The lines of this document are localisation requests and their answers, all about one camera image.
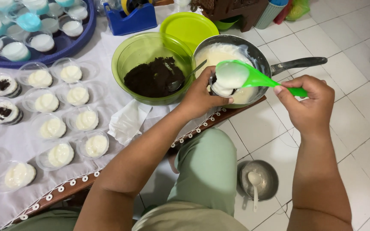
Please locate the person's left hand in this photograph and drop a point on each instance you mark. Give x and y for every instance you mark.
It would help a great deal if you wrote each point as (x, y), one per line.
(196, 99)

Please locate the person's right hand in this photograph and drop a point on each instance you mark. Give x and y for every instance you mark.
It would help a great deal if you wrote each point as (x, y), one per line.
(310, 106)

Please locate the small clear plastic cup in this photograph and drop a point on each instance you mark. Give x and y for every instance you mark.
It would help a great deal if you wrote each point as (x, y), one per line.
(225, 91)

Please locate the green plastic ladle spoon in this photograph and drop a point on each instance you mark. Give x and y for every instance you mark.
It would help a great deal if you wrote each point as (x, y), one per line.
(259, 80)

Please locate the metal spoon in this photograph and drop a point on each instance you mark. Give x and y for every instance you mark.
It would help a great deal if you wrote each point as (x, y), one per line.
(174, 85)

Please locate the dark crushed cookie crumbs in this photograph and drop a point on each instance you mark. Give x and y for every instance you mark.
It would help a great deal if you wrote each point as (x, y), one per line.
(153, 78)

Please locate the white cream mixture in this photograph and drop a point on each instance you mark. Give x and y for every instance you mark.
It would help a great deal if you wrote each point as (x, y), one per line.
(214, 54)

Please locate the person's green trousers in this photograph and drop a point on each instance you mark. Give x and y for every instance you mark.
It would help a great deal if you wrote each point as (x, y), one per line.
(204, 166)

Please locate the white tissue paper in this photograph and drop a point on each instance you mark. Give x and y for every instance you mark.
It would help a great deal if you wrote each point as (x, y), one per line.
(128, 122)

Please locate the green plastic lid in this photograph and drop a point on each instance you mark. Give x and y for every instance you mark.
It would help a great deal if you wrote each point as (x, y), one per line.
(188, 29)

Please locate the green transparent plastic bowl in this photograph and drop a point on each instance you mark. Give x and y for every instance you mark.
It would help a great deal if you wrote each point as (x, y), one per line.
(140, 51)

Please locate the small green bowl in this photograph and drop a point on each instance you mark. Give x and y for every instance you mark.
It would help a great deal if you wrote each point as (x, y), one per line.
(225, 24)

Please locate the small metal pan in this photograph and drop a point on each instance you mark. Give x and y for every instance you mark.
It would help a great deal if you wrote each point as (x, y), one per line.
(267, 179)

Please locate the white plastic spoon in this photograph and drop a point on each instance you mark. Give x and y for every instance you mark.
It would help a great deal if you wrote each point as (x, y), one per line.
(254, 179)

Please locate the green plastic bag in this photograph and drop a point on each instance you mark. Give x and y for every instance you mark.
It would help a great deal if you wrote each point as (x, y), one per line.
(297, 9)

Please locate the brown wooden furniture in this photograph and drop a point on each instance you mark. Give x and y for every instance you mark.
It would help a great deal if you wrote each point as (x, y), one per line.
(236, 9)

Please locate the teal plastic basket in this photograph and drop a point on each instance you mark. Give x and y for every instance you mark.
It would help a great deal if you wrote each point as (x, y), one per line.
(268, 14)

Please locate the blue tape dispenser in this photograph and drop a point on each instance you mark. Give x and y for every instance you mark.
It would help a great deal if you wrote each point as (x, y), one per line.
(130, 23)

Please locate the white tablecloth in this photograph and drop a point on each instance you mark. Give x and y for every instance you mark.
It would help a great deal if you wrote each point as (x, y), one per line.
(108, 48)

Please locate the yellow tape roll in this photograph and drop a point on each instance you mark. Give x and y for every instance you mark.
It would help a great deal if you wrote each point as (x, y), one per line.
(135, 4)

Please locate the blue round tray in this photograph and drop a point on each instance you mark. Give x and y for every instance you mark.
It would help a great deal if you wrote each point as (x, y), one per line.
(67, 45)

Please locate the rows of open filled cups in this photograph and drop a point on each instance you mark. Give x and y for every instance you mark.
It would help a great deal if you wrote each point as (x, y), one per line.
(53, 102)

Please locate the heap of lidded dessert cups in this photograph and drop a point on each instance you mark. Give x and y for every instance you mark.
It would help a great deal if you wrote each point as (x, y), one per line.
(27, 21)

